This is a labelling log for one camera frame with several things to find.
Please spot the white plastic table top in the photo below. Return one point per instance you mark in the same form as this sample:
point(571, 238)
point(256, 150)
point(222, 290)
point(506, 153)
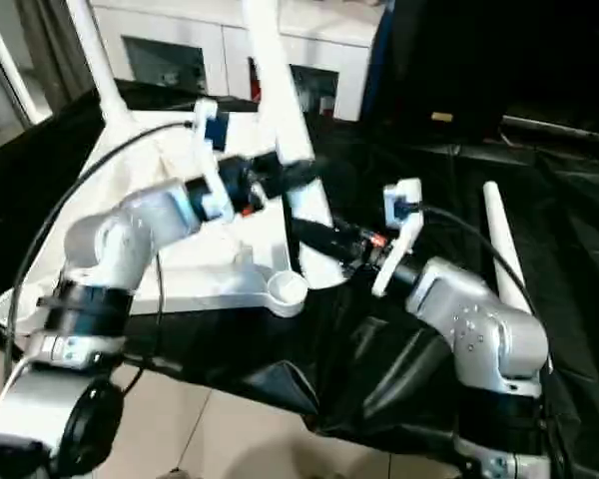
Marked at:
point(214, 284)

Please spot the white plastic table leg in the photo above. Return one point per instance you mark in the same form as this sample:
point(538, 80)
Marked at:
point(504, 249)
point(100, 65)
point(279, 75)

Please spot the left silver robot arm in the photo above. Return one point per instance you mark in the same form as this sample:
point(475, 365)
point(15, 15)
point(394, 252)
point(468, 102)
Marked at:
point(110, 239)

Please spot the small red packet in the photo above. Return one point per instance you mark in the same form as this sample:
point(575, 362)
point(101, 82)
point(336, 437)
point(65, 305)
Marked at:
point(253, 80)

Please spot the black shiny mat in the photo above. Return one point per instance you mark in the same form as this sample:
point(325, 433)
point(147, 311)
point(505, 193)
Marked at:
point(304, 349)

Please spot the small pale label tag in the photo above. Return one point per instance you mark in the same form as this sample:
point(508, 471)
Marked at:
point(441, 116)

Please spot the white glass-door cabinet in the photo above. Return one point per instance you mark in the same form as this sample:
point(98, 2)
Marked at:
point(179, 25)

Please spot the long black bar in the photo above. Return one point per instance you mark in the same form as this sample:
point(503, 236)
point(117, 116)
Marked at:
point(559, 129)

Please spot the grey curtain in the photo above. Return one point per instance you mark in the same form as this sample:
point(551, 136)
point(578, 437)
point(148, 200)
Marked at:
point(55, 50)

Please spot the black backdrop cloth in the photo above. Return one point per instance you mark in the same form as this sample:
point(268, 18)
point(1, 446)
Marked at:
point(504, 50)

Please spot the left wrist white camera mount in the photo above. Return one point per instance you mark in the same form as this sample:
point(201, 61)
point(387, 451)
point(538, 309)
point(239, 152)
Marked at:
point(209, 164)

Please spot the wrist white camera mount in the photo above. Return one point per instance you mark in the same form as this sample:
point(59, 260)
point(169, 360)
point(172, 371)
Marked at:
point(404, 219)
point(209, 164)

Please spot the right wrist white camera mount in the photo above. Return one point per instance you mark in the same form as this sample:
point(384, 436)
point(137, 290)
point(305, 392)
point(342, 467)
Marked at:
point(404, 219)

